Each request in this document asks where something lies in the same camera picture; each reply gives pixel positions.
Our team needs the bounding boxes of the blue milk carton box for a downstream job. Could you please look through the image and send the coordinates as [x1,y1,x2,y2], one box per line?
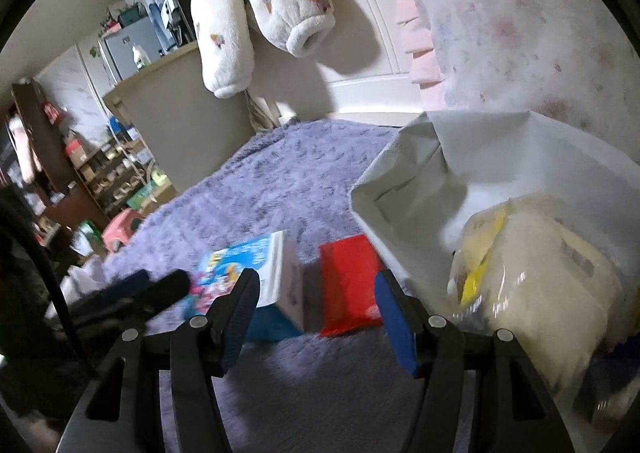
[183,231,305,343]

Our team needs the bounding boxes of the red snack packet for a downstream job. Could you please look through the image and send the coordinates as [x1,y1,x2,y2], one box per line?
[319,234,383,337]

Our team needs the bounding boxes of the cheese cake plastic package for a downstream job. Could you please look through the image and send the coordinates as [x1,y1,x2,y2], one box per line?
[447,193,634,395]

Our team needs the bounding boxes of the pink plastic stool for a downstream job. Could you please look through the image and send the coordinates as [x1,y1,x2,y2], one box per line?
[102,208,144,254]

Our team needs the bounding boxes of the brown wooden shelf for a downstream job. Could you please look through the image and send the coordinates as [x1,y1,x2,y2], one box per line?
[12,83,110,231]

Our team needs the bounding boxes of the purple fuzzy blanket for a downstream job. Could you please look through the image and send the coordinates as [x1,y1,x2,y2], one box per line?
[98,117,476,453]

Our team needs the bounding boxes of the beige bedside cabinet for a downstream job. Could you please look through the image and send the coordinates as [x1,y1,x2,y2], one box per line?
[103,43,255,193]

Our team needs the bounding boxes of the floral white pillow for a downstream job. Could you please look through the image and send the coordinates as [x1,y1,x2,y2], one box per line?
[399,0,639,161]

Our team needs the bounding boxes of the cream fleece pajamas hanging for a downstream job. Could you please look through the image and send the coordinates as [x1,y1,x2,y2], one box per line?
[191,0,335,99]

